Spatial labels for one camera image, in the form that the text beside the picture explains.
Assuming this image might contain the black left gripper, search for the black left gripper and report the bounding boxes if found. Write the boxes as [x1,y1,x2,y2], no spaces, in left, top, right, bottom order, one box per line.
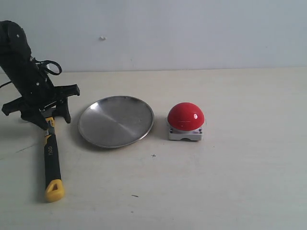
[1,57,80,130]

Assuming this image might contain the black yellow claw hammer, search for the black yellow claw hammer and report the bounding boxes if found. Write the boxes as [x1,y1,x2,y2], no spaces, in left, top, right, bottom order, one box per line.
[43,108,65,203]

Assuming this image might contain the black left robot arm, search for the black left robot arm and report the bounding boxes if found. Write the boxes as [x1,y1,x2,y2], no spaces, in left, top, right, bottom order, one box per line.
[0,21,80,130]

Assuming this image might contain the red dome push button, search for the red dome push button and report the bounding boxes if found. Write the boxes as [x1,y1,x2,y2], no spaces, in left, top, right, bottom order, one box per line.
[167,102,206,141]

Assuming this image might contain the round metal plate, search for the round metal plate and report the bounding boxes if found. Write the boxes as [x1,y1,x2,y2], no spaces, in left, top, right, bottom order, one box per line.
[78,95,154,149]

